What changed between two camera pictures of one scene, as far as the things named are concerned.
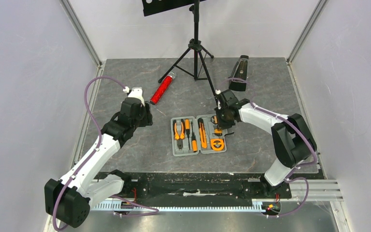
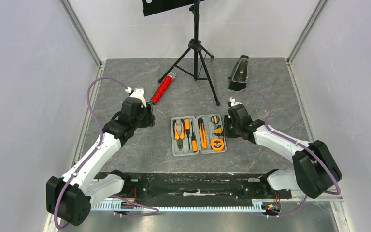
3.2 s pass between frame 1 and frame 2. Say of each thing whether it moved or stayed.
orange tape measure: stayed
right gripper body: moved
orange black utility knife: stayed
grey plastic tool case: stayed
